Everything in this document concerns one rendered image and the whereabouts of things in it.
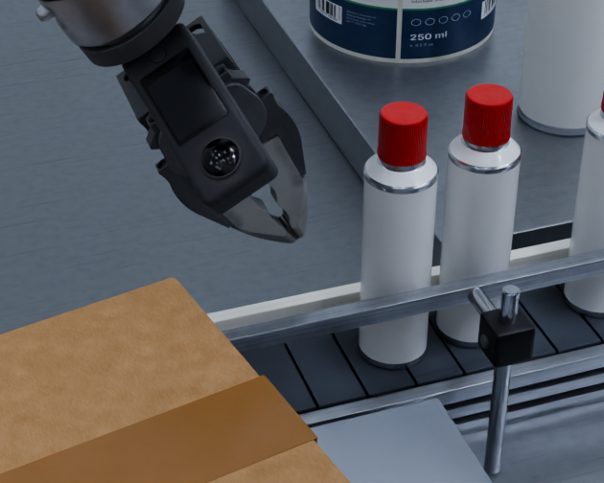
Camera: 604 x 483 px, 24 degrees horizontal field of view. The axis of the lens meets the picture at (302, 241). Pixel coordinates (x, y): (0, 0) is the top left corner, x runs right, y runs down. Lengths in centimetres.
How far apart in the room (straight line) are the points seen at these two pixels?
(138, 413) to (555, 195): 67
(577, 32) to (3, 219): 55
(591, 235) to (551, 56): 28
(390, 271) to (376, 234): 3
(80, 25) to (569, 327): 47
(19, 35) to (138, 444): 105
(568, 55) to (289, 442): 73
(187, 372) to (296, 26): 89
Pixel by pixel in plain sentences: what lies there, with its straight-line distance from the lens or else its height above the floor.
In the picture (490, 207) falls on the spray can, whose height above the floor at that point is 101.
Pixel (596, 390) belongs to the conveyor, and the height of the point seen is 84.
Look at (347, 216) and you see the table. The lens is 129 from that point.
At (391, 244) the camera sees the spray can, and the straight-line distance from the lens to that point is 97.
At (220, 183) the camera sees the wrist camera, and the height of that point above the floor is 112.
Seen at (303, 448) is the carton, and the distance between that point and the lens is 63.
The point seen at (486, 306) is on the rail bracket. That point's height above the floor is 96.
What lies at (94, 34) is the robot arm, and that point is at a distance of 83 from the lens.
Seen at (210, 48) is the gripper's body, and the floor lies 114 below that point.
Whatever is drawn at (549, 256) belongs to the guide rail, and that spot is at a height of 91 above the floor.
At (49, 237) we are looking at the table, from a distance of 128.
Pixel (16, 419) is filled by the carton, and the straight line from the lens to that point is 66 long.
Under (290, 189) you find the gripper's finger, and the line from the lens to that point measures 93.
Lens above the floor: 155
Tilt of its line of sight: 35 degrees down
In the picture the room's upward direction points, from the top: straight up
